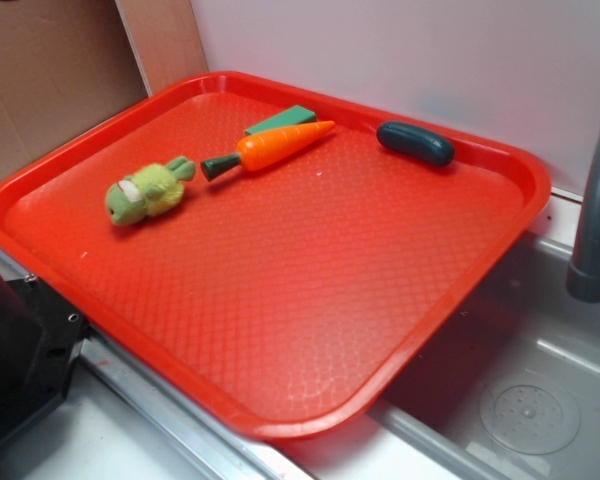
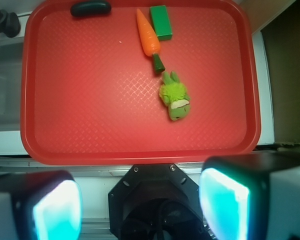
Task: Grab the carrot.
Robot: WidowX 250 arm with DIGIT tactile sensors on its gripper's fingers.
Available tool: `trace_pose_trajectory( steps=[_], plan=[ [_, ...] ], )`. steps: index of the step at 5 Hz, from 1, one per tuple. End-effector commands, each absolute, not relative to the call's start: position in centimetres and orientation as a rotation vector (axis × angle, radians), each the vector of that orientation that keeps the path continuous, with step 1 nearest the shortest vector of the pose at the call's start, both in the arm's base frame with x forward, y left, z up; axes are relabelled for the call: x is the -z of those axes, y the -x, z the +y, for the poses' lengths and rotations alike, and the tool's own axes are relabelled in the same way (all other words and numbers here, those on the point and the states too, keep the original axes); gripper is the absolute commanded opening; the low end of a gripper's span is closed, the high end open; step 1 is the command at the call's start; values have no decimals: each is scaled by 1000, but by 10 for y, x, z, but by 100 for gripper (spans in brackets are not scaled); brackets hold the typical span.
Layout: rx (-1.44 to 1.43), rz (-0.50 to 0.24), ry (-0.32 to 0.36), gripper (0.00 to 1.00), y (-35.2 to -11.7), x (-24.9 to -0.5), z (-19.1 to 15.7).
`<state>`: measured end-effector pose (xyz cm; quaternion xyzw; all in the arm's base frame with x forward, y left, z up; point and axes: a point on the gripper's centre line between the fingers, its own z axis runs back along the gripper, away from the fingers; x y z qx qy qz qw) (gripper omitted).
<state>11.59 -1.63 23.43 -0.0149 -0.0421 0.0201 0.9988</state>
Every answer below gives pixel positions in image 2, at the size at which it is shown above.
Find black clamp knob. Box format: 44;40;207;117
0;9;21;38

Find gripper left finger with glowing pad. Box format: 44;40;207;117
0;170;83;240

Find green plush toy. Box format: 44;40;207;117
159;71;191;121

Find orange toy carrot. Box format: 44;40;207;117
136;8;166;74

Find dark green toy cucumber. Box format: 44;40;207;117
70;0;112;17

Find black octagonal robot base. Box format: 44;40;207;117
108;163;213;240

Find red plastic tray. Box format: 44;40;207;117
20;0;261;165

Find green rectangular block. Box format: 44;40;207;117
149;5;173;41

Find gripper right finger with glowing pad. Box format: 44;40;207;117
198;151;300;240

